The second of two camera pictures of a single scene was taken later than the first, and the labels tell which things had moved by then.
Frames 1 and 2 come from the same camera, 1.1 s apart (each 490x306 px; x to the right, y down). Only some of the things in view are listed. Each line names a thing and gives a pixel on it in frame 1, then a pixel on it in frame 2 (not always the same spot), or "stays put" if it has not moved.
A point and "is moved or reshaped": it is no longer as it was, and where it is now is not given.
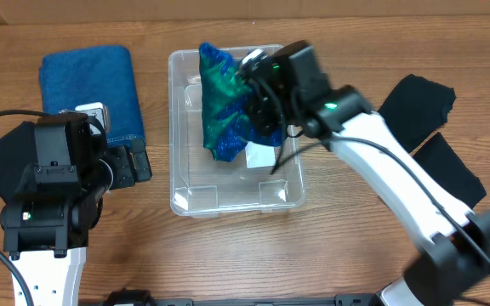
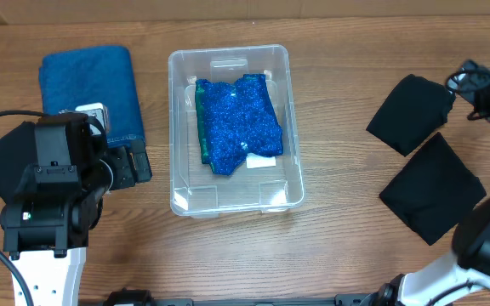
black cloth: (8, 156) stays put
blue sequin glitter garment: (227, 126) is moved or reshaped
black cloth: (416, 108) stays put
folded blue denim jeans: (99, 75) stays put
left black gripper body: (123, 173) stays put
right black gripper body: (273, 113) → (475, 88)
